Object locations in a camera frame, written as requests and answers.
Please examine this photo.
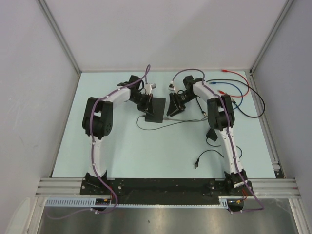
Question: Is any black power adapter cord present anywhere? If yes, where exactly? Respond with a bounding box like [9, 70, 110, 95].
[194, 136, 243, 169]

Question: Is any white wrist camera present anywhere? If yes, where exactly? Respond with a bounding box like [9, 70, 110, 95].
[144, 83, 156, 95]
[168, 81, 178, 93]

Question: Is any black network switch box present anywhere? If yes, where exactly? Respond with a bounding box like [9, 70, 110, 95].
[144, 97, 166, 123]

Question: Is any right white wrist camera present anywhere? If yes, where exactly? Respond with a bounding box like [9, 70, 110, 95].
[168, 81, 178, 93]

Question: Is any blue ethernet cable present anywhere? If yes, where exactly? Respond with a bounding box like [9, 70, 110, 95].
[209, 80, 245, 108]

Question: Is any red ethernet cable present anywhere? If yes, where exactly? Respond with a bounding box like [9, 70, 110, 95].
[217, 69, 251, 98]

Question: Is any grey slotted cable duct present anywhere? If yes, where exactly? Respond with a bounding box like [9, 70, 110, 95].
[45, 197, 228, 209]

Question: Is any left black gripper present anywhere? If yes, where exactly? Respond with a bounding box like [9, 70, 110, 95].
[130, 93, 154, 116]

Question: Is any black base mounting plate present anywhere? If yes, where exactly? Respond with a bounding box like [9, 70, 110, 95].
[80, 177, 253, 204]

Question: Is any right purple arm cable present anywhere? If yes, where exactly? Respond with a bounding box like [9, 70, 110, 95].
[172, 68, 266, 213]

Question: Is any right aluminium side rail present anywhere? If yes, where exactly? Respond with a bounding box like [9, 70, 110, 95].
[245, 71, 285, 179]

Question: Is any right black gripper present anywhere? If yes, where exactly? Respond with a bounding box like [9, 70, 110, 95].
[167, 92, 198, 117]

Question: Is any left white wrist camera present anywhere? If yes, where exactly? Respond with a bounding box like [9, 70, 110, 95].
[144, 83, 156, 95]

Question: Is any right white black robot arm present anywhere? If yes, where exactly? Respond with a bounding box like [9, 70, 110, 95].
[167, 76, 248, 195]

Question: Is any aluminium front frame rail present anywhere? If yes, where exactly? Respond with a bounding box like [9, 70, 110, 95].
[35, 178, 301, 198]

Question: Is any black power adapter brick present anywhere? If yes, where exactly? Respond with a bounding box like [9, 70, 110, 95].
[206, 129, 218, 142]

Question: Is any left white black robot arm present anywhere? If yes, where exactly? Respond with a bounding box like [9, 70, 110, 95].
[82, 75, 156, 195]

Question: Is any thin black switch cable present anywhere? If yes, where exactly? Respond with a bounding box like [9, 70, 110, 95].
[136, 116, 208, 131]

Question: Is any black ethernet cable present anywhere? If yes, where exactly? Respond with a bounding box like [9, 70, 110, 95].
[195, 79, 266, 119]

